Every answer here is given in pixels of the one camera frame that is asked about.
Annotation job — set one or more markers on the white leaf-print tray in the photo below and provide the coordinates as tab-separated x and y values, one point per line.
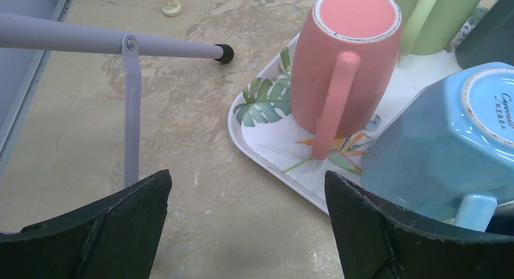
262	124

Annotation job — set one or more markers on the dark teal mug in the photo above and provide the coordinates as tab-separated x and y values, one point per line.
491	40

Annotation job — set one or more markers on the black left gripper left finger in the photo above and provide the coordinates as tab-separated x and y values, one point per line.
114	237

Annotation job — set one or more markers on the light green mug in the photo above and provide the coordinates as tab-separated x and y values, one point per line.
428	26

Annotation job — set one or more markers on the pink ceramic mug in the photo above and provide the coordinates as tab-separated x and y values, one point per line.
344	59

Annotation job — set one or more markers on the light blue ceramic mug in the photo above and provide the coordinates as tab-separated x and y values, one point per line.
449	154

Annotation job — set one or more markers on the grey tripod stand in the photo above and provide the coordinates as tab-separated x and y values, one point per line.
23	32

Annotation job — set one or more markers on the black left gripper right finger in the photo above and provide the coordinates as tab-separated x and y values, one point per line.
376	238

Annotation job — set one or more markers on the cream chess piece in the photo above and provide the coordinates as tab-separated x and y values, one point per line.
171	8

